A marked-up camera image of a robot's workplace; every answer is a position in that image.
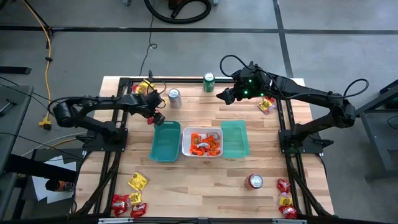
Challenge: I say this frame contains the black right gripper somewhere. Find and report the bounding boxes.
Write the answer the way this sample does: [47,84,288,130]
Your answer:
[216,65,276,105]

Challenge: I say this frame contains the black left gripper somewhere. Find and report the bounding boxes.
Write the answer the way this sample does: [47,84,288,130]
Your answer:
[141,91,166,126]

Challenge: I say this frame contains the large yellow candy packet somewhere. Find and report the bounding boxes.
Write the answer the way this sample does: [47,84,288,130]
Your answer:
[127,170,150,192]

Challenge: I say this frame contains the dark green plastic bin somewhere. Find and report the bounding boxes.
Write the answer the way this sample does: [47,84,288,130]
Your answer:
[148,120,182,163]

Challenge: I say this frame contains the green soda can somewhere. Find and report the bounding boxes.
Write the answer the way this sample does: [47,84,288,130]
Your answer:
[203,72,216,93]

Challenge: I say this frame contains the silver soda can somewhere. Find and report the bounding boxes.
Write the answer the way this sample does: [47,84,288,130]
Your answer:
[167,88,183,110]

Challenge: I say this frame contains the white plastic bin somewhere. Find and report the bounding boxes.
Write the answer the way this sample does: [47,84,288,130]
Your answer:
[181,126,224,158]

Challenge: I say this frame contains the translucent teal plastic bin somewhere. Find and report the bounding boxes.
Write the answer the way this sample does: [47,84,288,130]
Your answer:
[220,119,251,159]

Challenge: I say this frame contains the red soda can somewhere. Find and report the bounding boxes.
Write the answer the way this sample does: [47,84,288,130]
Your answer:
[243,173,264,191]

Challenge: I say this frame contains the black crossbar with silver brackets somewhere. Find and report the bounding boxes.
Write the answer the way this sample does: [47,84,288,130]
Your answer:
[0,214,398,224]

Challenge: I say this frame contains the orange and black can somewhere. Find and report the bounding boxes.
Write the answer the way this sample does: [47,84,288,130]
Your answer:
[45,179,76,193]

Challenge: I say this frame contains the black desk crossbar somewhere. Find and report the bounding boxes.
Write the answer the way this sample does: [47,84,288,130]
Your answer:
[0,153,78,184]

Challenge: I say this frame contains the white paper sheet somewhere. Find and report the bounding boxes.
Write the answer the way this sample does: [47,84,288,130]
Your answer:
[30,155,77,205]

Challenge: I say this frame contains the grey desk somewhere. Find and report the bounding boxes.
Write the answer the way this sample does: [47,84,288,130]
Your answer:
[0,83,34,218]

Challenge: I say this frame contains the flat black floor bar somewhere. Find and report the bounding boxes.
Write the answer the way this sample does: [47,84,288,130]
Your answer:
[0,65,32,75]

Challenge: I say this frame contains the grey metal stand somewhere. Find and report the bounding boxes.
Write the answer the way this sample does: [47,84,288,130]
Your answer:
[343,78,398,183]

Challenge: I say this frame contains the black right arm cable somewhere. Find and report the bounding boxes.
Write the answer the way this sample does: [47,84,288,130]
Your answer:
[219,54,370,100]

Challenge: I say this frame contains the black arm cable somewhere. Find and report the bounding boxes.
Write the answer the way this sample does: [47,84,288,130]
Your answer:
[219,54,370,100]
[47,81,168,108]

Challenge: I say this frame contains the black aluminium table frame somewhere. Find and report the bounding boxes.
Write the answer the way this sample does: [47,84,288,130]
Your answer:
[70,77,335,220]

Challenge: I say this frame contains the thin black floor cable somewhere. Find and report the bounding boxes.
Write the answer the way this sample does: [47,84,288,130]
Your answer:
[138,0,159,77]

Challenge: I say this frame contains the thick black hose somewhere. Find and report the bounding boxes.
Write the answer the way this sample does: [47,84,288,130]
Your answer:
[143,0,213,26]

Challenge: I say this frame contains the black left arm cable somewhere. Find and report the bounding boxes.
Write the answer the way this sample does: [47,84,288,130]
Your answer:
[47,81,168,108]

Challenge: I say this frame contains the yellow extension cord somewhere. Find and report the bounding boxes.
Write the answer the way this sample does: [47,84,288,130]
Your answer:
[22,0,54,131]

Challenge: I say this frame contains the black handled tool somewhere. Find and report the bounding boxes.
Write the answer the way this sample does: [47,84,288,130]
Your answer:
[0,98,18,118]

